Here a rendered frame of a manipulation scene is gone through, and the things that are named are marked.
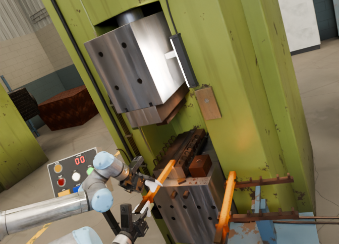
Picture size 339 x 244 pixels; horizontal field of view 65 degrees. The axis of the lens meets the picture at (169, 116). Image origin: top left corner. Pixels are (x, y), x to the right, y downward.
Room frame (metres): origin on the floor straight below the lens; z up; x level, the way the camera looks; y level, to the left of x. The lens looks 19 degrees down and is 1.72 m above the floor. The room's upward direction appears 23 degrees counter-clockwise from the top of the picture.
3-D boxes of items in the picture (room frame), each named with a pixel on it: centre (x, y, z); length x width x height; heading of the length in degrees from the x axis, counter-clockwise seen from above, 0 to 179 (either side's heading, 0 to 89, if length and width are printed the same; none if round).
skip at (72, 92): (8.06, 2.52, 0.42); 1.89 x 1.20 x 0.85; 56
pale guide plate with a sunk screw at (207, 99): (1.27, -0.21, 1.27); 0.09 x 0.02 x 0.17; 57
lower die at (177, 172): (1.51, 0.02, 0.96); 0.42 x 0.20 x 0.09; 147
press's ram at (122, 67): (1.49, -0.02, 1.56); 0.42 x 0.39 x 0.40; 147
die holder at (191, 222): (1.49, -0.04, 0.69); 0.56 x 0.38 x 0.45; 147
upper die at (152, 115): (1.51, 0.02, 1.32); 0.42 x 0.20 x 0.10; 147
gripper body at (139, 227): (0.97, 0.33, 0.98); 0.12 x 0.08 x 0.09; 147
